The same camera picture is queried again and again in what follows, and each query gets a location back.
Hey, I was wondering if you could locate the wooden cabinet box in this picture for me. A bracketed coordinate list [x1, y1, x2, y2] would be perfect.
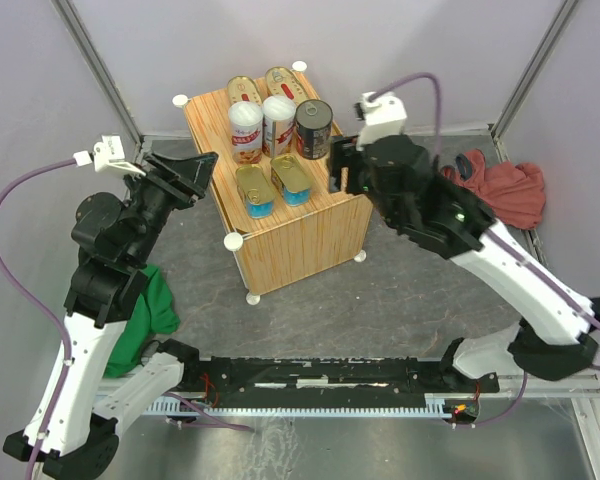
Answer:
[172, 70, 372, 305]

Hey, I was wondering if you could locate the purple cable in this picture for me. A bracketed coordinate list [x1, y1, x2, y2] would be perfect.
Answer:
[372, 72, 600, 429]
[0, 157, 254, 480]

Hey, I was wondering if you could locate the gold spam can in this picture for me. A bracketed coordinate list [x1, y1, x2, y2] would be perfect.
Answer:
[235, 164, 275, 219]
[270, 154, 311, 207]

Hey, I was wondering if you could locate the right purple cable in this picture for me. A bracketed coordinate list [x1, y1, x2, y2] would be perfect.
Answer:
[372, 72, 600, 429]

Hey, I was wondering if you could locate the oval fish can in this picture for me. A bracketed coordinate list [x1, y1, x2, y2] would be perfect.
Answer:
[265, 66, 309, 105]
[227, 76, 262, 106]

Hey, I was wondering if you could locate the light blue cable duct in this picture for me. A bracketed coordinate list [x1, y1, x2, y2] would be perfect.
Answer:
[144, 396, 451, 420]

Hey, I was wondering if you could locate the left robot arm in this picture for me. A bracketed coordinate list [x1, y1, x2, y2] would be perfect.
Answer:
[3, 152, 218, 479]

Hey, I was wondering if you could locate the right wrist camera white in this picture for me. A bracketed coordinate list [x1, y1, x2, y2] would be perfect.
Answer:
[355, 91, 407, 151]

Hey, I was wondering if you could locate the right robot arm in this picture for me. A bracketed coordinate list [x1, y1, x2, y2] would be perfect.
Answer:
[327, 135, 600, 391]

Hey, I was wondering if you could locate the green cloth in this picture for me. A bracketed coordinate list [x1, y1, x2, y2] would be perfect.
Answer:
[103, 264, 181, 378]

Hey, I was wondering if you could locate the oval fish can front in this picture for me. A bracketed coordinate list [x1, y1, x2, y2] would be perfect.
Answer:
[227, 76, 262, 106]

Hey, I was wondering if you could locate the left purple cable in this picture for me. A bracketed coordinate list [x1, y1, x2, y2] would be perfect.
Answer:
[0, 157, 254, 480]

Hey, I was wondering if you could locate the red cloth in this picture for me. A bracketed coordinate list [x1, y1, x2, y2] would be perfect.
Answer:
[441, 149, 546, 230]

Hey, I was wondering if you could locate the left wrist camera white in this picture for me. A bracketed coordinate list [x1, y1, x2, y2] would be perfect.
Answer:
[93, 135, 146, 178]

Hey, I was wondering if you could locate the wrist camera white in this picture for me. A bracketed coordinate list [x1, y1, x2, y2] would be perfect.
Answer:
[93, 135, 146, 178]
[355, 91, 407, 151]

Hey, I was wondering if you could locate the dark blue round can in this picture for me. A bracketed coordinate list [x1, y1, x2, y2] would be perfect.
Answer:
[295, 99, 333, 160]

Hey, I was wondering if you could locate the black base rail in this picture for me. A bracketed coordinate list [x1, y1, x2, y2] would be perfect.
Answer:
[156, 339, 499, 408]

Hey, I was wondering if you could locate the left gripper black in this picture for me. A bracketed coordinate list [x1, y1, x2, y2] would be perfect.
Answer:
[123, 148, 219, 264]

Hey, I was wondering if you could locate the white-lid cylindrical can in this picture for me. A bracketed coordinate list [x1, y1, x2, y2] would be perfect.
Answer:
[228, 101, 263, 164]

